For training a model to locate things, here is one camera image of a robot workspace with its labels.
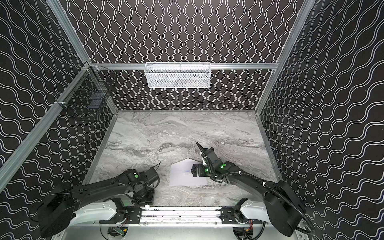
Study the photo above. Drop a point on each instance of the white envelope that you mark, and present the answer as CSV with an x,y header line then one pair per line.
x,y
181,174

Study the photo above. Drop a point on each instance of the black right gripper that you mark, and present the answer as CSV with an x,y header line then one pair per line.
x,y
208,154

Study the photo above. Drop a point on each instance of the aluminium corner post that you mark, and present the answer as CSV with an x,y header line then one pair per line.
x,y
68,28
298,25

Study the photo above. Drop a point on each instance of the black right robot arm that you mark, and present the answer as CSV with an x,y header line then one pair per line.
x,y
284,209

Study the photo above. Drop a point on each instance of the white wire mesh basket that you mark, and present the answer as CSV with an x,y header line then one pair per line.
x,y
178,75

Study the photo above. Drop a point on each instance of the aluminium corner post left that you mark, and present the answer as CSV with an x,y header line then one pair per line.
x,y
68,28

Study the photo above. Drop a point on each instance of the black wire basket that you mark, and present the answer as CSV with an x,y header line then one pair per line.
x,y
87,102

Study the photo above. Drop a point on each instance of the aluminium left side rail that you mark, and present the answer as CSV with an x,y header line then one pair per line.
x,y
16,160

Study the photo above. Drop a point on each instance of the aluminium corner post right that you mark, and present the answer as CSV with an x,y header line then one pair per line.
x,y
298,25

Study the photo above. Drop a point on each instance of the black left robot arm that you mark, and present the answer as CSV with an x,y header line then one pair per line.
x,y
58,208

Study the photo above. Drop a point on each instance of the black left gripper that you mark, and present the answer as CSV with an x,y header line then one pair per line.
x,y
147,196

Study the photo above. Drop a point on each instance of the aluminium back crossbar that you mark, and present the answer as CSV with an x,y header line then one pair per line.
x,y
213,66

